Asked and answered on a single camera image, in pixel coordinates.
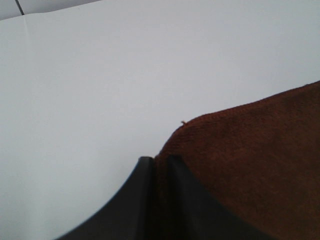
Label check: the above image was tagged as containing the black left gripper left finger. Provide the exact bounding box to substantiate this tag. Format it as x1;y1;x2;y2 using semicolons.
59;156;154;240

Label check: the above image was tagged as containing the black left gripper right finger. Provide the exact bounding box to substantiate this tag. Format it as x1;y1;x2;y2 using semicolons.
152;154;273;240

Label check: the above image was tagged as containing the brown towel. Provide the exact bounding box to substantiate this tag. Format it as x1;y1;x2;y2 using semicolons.
155;82;320;240

